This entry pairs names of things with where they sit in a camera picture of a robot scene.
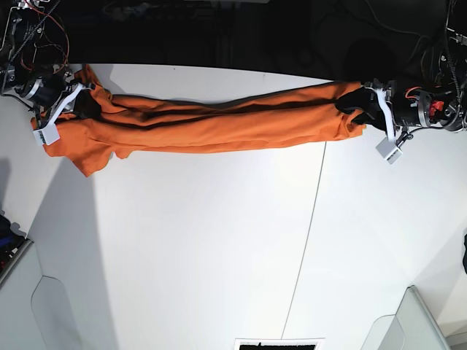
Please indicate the clear panel bottom left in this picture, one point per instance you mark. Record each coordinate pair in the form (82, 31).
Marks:
(54, 316)

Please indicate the clear panel bottom right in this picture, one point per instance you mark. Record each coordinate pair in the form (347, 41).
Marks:
(412, 327)

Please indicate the white tray bottom centre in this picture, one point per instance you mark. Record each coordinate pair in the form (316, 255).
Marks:
(280, 344)

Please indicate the clear panel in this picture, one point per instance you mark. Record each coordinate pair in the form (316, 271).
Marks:
(412, 327)
(54, 316)

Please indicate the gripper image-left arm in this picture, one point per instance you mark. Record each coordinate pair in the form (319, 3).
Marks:
(57, 93)

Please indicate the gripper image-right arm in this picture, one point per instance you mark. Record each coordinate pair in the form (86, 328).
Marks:
(397, 114)

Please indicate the wrist camera image-right arm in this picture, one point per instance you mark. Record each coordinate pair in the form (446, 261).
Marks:
(389, 150)

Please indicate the wrist camera image-left arm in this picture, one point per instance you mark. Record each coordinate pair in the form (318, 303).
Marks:
(46, 135)

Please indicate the orange t-shirt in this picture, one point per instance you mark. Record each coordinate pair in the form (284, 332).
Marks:
(135, 123)

